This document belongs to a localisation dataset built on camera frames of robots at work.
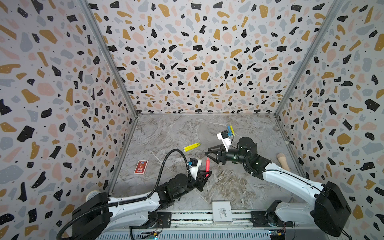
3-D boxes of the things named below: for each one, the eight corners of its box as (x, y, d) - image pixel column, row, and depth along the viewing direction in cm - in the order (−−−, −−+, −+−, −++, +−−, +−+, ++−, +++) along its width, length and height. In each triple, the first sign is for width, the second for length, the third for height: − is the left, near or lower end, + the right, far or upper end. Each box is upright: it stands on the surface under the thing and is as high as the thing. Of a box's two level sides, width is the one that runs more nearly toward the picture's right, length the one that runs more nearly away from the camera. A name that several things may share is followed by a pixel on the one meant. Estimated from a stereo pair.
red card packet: (134, 173, 91) (133, 172, 90) (140, 161, 97) (139, 159, 95) (143, 174, 91) (142, 173, 89) (148, 161, 97) (147, 160, 95)
